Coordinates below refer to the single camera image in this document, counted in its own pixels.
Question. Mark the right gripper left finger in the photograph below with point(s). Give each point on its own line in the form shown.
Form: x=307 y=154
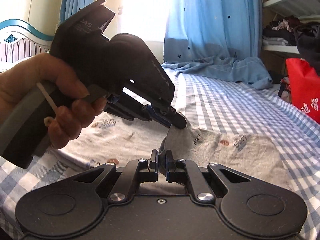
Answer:
x=134 y=173

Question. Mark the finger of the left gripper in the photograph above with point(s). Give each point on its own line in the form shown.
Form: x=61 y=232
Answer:
x=126 y=107
x=166 y=119

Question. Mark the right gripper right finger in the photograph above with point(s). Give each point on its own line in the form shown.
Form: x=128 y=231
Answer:
x=187 y=173

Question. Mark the grey printed pants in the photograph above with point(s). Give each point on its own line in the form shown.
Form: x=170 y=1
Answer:
x=113 y=139

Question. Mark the person's left hand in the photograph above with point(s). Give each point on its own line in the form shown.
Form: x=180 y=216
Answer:
x=68 y=123

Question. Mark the blue checked bed sheet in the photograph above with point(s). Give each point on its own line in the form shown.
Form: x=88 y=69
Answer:
x=214 y=105

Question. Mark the bright window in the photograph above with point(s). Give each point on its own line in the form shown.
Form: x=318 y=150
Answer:
x=144 y=18

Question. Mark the white teal headboard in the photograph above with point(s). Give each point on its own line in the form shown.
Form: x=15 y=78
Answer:
x=20 y=40

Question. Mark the blue star curtain right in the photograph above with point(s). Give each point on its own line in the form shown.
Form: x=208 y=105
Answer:
x=220 y=39

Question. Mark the red bag with characters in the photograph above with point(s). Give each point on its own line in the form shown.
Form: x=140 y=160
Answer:
x=304 y=84

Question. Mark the dark clothes pile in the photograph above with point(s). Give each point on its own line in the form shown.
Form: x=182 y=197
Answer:
x=304 y=36

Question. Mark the white wardrobe shelves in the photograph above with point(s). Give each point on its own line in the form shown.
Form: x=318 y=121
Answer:
x=304 y=10

